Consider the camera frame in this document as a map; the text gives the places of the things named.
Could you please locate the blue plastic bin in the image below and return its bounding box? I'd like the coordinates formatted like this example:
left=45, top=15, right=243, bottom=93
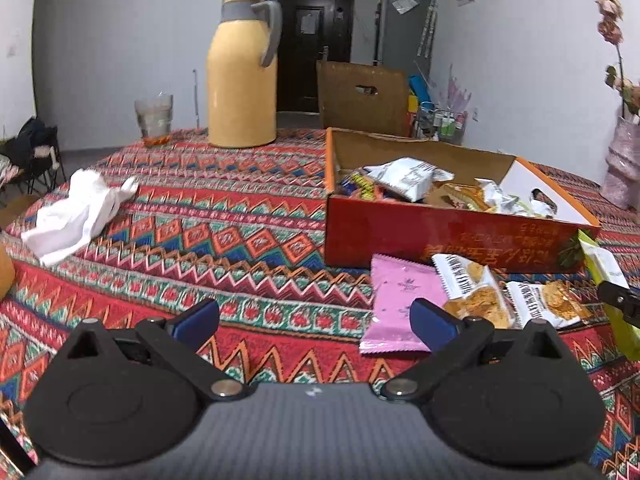
left=407, top=75, right=431, bottom=106

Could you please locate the light green snack packet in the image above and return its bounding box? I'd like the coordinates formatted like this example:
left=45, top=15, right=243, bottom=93
left=577, top=229, right=640, bottom=362

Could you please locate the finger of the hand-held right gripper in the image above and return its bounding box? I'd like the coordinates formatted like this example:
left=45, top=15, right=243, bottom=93
left=597, top=281, right=640, bottom=328

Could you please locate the wire rack with bottles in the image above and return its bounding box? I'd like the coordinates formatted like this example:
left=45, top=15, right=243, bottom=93
left=415, top=101, right=469, bottom=144

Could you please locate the yellow thermos jug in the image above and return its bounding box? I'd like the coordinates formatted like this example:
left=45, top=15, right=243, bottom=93
left=206, top=0, right=284, bottom=150

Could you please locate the clear drinking glass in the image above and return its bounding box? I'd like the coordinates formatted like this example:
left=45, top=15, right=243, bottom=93
left=134, top=93, right=175, bottom=148

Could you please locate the red chips packet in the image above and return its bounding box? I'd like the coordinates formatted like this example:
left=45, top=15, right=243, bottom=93
left=347, top=170, right=387, bottom=200

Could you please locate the wooden chair back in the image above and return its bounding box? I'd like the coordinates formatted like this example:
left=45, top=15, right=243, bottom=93
left=316, top=60, right=412, bottom=138

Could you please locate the patterned red tablecloth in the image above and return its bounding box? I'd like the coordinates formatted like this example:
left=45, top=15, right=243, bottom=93
left=0, top=127, right=640, bottom=480

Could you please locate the white snack packet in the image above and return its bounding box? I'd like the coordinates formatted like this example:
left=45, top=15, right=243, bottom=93
left=362, top=157, right=456, bottom=204
left=473, top=177, right=532, bottom=216

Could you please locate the bunch of dried pink roses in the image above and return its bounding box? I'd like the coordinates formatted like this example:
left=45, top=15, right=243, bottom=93
left=594, top=0, right=640, bottom=122

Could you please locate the white cracker packet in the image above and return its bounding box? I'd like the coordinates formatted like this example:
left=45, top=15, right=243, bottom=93
left=506, top=280, right=594, bottom=331
left=431, top=253, right=516, bottom=331

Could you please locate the pink snack packet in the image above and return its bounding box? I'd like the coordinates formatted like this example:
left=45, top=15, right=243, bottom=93
left=359, top=254, right=452, bottom=356

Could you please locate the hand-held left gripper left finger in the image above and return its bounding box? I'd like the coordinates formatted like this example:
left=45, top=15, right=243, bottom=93
left=51, top=299, right=247, bottom=402

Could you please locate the crumpled white snack packet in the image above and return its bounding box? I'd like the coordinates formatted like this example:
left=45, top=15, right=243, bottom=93
left=473, top=177, right=532, bottom=216

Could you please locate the white folded umbrella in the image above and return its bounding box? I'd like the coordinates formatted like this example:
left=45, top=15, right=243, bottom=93
left=417, top=0, right=439, bottom=59

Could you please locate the orange packet with red characters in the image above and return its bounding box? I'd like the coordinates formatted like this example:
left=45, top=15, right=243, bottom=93
left=429, top=182, right=494, bottom=212

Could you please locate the orange cardboard box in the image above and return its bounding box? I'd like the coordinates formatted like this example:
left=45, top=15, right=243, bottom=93
left=324, top=127, right=601, bottom=274

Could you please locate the grey refrigerator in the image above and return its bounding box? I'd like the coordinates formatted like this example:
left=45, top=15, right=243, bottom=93
left=375, top=0, right=435, bottom=84

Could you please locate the dark brown door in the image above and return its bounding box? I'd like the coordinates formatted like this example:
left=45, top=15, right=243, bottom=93
left=276, top=0, right=356, bottom=114

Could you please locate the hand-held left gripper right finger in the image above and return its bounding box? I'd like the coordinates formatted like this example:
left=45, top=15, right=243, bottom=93
left=379, top=298, right=566, bottom=404

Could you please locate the black clothes pile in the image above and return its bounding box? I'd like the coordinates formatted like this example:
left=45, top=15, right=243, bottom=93
left=0, top=117, right=67, bottom=196

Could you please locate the pink textured vase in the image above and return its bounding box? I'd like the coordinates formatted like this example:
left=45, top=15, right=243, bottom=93
left=600, top=116, right=640, bottom=211

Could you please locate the white cloth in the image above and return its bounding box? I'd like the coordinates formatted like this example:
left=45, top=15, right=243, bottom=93
left=21, top=169, right=140, bottom=267

